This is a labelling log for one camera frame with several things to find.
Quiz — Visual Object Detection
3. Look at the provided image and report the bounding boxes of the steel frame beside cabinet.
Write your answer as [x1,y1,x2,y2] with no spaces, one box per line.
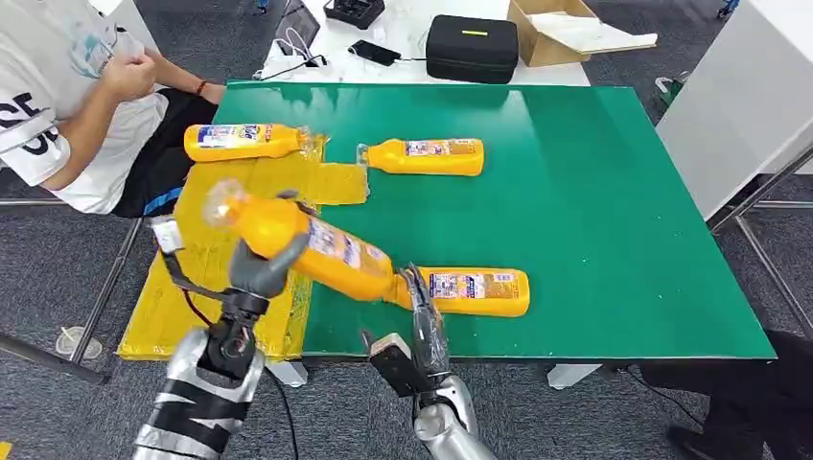
[707,146,813,339]

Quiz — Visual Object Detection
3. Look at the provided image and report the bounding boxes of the black zip case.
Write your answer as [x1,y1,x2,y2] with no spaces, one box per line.
[425,14,521,85]

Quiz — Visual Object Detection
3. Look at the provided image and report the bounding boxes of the white cabinet panel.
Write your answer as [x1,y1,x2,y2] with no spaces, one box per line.
[655,0,813,222]

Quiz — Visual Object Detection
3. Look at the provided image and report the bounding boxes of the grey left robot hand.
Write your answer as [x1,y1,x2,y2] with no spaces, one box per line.
[228,189,320,301]

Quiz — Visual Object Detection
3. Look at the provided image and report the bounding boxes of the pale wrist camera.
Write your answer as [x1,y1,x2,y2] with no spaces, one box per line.
[360,330,425,400]
[147,216,231,301]

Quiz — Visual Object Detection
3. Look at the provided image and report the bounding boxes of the person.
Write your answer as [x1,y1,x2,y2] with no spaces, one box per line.
[0,0,227,219]

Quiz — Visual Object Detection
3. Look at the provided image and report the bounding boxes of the brown cardboard box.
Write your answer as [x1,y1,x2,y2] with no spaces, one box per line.
[506,0,659,69]

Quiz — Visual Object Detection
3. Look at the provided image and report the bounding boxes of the clear round floor disc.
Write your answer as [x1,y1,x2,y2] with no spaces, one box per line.
[55,326,104,362]

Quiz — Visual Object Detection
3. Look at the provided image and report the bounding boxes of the yellow plastic sheet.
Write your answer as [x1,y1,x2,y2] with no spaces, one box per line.
[117,133,370,363]

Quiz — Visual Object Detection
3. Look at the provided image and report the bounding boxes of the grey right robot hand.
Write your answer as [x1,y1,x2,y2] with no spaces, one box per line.
[397,263,452,382]

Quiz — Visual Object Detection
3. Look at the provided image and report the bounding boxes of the white table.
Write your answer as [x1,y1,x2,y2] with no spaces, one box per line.
[253,0,592,88]

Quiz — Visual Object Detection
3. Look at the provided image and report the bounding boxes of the black charger tray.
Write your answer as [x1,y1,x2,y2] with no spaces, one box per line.
[323,0,386,31]

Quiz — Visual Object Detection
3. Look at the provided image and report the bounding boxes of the white foam board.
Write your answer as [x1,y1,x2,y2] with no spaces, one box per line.
[526,12,659,56]

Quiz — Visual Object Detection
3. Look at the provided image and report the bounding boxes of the white cable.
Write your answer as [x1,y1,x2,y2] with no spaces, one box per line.
[284,28,320,63]

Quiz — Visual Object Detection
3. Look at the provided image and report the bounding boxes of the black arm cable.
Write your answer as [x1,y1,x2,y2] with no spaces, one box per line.
[263,364,301,460]

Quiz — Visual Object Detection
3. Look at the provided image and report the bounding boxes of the green table mat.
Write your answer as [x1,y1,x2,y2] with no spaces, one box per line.
[212,80,778,364]

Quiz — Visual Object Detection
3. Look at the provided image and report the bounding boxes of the green and white floor item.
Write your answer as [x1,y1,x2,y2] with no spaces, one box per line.
[655,71,691,106]

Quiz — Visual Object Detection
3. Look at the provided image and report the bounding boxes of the orange drink bottle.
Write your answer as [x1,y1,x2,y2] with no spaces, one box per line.
[355,138,486,177]
[388,266,531,319]
[201,178,399,304]
[183,123,314,164]

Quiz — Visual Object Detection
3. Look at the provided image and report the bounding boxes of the white table foot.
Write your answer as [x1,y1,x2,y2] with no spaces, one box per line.
[546,363,603,391]
[267,361,310,389]

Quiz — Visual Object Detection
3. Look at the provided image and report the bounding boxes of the dark tablet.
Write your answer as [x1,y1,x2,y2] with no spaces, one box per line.
[274,0,322,58]

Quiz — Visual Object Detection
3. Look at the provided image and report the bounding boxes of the steel frame beside person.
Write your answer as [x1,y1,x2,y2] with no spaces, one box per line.
[0,196,149,388]

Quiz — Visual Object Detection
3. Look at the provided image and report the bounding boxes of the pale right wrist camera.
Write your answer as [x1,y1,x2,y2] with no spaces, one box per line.
[360,330,425,400]

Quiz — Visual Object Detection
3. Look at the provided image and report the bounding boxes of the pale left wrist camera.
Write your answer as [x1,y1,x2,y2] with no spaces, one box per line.
[147,216,231,301]

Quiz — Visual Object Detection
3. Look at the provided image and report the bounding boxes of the black smartphone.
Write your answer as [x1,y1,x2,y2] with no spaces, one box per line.
[347,39,403,69]

